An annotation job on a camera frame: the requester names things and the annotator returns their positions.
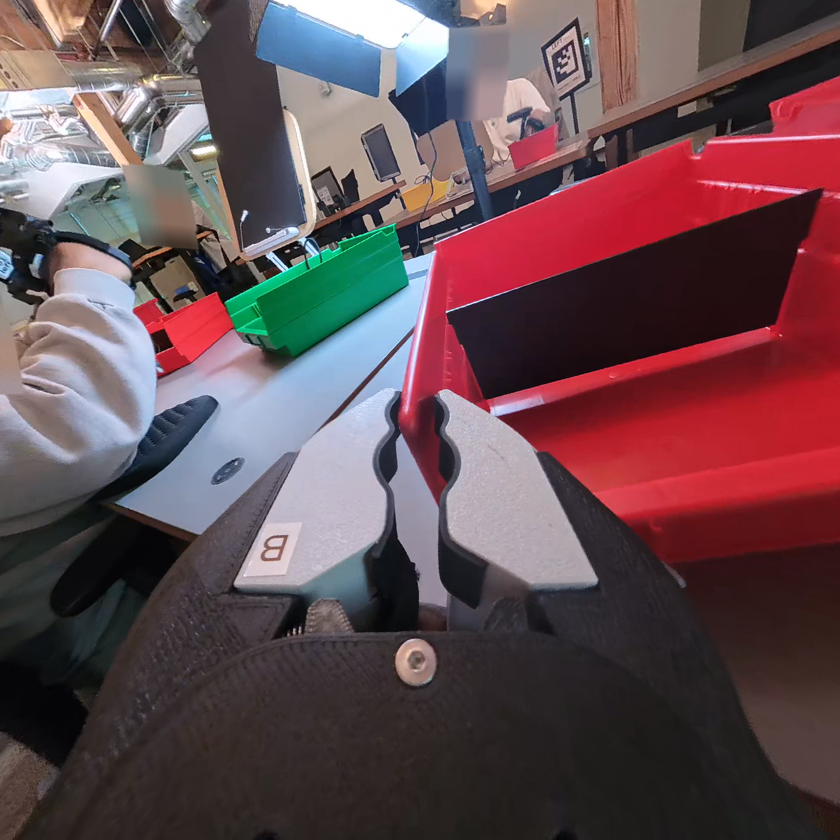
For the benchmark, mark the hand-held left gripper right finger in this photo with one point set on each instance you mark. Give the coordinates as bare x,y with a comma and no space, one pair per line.
512,512

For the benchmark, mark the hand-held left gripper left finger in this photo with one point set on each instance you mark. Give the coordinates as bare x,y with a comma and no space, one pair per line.
328,499

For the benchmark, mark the green plastic bin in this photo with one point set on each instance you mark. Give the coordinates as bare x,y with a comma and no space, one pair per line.
328,295

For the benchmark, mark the small red plastic bin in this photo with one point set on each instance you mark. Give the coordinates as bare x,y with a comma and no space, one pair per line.
197,328
533,148

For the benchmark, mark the black bin divider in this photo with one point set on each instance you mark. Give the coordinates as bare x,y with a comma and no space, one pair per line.
623,295

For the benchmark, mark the white tabletop stand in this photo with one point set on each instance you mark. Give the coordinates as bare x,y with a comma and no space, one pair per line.
275,239

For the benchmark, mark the yellow box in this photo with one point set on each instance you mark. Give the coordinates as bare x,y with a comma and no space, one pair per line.
426,195

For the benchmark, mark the black light stand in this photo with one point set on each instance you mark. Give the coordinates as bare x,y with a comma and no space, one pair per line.
476,177

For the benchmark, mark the computer monitor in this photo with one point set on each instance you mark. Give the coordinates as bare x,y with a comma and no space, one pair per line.
380,152

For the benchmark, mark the cardboard sheet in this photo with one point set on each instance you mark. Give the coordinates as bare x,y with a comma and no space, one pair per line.
439,154

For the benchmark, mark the studio light panel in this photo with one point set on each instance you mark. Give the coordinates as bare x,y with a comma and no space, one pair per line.
315,52

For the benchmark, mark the printed marker sign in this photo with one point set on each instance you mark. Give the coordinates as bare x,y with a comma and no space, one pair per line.
565,59

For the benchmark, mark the black board wooden frame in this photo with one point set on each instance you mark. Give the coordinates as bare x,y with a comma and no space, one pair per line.
249,131

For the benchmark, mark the silver ventilation duct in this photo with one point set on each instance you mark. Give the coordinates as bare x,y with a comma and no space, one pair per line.
164,88

